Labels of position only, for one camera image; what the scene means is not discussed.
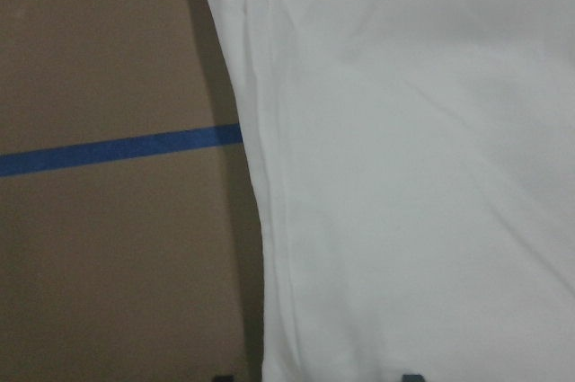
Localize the brown paper table cover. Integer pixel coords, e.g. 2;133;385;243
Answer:
1;0;262;381

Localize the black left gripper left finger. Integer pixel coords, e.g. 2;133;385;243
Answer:
214;375;233;382

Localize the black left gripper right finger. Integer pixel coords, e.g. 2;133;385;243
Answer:
402;374;422;382

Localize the white printed t-shirt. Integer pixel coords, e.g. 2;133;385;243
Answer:
208;0;574;381

